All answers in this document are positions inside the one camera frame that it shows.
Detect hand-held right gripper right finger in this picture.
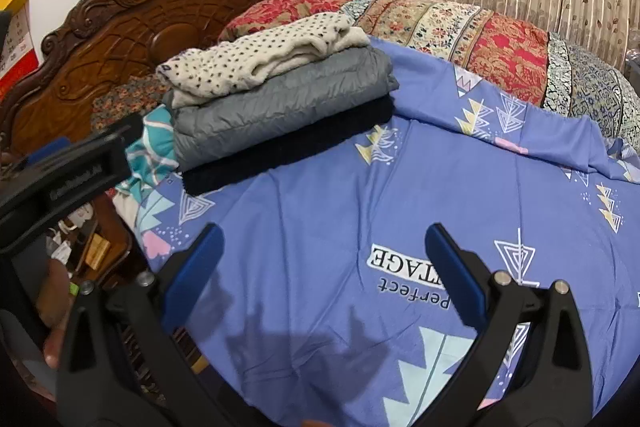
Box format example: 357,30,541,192
424,222,596,427

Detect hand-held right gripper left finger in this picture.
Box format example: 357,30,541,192
55,222,241,427

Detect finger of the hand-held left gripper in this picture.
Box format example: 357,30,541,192
65,112,147,152

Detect white fleece sweater black pattern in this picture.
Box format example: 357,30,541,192
156,13,371,110

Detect person's left hand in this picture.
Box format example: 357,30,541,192
37,264,76,368

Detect dark floral pillow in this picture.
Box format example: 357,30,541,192
91,74,168,132

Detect white mug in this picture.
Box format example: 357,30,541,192
62,202,98,233

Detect teal patterned cloth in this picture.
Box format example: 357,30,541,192
112,104,181,218

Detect wooden nightstand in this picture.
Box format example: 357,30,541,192
45,194,211,378

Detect carved wooden headboard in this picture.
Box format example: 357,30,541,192
0,0,298,158

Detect blue printed bed sheet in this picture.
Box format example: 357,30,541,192
140,34,640,427

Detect black folded garment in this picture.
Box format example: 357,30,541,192
182,97,398,196

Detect grey puffer jacket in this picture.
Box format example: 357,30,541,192
167,46,400,172

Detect red and yellow wall calendar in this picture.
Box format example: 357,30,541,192
0,0,41,102

